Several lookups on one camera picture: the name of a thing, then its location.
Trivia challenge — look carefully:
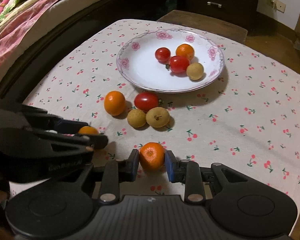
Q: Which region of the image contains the cherry print tablecloth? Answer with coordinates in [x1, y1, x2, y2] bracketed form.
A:
[9, 18, 300, 210]

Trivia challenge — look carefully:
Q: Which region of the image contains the large brown longan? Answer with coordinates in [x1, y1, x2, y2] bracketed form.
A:
[146, 107, 170, 128]

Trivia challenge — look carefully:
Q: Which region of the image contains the small round red tomato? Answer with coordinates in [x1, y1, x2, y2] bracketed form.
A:
[155, 47, 171, 63]

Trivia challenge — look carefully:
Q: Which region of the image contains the white floral plate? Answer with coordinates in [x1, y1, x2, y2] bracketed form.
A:
[116, 28, 225, 94]

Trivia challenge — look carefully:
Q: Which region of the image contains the large orange tangerine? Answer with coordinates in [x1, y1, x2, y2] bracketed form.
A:
[139, 142, 166, 171]

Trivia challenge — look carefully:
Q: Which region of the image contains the white wall outlet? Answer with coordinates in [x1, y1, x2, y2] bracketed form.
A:
[267, 0, 286, 13]

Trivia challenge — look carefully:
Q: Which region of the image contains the pink floral blanket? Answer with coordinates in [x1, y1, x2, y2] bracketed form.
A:
[0, 0, 59, 66]

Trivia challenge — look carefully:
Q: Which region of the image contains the oval red tomato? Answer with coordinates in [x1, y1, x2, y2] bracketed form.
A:
[165, 56, 190, 74]

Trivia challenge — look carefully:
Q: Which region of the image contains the beige mattress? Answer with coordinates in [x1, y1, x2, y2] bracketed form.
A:
[0, 0, 101, 83]

